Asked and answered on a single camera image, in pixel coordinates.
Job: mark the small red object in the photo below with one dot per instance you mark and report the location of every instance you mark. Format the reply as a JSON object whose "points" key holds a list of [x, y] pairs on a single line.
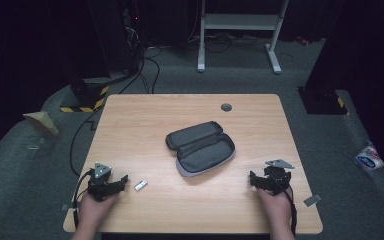
{"points": [[302, 40]]}

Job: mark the person's left hand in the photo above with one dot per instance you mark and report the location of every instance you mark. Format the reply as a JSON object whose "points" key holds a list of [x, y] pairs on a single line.
{"points": [[95, 210]]}

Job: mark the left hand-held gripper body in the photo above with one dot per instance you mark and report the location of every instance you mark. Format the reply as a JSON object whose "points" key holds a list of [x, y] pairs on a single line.
{"points": [[100, 186]]}

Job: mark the tan cardboard piece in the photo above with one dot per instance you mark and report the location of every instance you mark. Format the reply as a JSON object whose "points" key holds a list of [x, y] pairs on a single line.
{"points": [[43, 120]]}

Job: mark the yellow black striped post base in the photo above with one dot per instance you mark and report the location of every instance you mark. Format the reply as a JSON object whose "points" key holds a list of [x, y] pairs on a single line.
{"points": [[86, 100]]}

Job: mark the grey pencil case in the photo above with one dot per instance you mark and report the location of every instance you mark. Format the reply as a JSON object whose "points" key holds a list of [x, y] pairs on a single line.
{"points": [[204, 154]]}

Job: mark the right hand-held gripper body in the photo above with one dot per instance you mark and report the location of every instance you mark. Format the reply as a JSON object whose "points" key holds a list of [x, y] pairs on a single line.
{"points": [[277, 178]]}

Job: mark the grey tape strip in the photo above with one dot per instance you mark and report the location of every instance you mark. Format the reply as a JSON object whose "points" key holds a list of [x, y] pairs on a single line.
{"points": [[312, 200]]}

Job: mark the white metal stand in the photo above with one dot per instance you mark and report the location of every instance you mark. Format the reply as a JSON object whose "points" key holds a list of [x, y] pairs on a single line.
{"points": [[240, 21]]}

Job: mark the small grey tape piece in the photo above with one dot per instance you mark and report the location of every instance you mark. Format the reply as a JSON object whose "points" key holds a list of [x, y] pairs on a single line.
{"points": [[65, 207]]}

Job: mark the black post base yellow corner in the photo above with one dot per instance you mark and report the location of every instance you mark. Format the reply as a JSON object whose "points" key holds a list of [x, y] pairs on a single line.
{"points": [[323, 101]]}

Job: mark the person's right hand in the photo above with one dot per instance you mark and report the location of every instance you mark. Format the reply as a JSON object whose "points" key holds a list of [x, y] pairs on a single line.
{"points": [[275, 208]]}

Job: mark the clear plastic piece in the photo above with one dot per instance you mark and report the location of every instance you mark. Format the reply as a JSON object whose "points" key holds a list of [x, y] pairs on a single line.
{"points": [[36, 145]]}

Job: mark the white and blue packet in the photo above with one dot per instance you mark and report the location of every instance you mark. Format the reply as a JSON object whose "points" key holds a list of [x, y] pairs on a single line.
{"points": [[368, 158]]}

